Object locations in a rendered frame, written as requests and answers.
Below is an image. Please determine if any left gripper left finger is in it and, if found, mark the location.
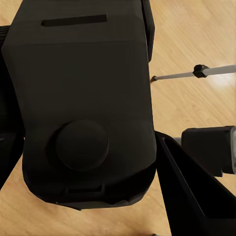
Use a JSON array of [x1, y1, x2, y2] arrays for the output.
[[0, 131, 25, 190]]

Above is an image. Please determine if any digital camera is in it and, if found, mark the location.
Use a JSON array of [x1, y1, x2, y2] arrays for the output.
[[0, 0, 157, 211]]

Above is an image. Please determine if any camera tripod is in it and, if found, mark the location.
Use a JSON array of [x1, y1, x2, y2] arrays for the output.
[[152, 64, 236, 236]]

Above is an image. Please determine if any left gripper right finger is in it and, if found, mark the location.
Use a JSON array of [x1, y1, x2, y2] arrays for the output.
[[154, 131, 236, 236]]

